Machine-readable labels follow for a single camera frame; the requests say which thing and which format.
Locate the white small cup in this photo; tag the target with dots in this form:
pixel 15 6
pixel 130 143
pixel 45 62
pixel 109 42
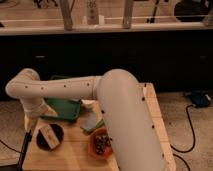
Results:
pixel 88 104

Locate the green plastic tray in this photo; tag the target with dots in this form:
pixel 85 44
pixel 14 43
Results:
pixel 67 110

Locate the orange bowl with grapes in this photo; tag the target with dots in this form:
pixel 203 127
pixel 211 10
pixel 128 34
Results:
pixel 99 146

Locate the blue black floor device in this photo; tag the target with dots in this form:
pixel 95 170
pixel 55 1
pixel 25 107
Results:
pixel 199 99

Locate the black pole left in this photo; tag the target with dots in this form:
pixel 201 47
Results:
pixel 27 139

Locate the grey sponge block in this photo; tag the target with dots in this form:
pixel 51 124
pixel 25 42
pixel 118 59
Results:
pixel 89 123

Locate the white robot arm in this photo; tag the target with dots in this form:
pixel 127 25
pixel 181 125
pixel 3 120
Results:
pixel 123 105

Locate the purple bowl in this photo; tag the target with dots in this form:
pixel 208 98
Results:
pixel 58 134

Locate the tan rectangular eraser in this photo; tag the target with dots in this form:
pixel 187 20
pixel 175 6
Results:
pixel 48 134

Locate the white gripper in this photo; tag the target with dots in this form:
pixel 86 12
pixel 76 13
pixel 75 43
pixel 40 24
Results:
pixel 32 114

